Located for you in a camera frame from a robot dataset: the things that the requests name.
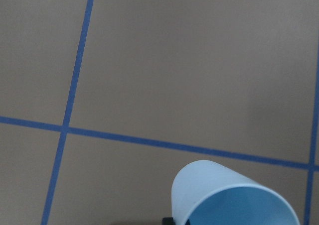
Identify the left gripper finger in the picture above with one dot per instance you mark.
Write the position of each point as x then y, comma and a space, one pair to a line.
167, 221

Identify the blue plastic cup front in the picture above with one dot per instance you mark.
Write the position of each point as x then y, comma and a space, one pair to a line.
207, 193

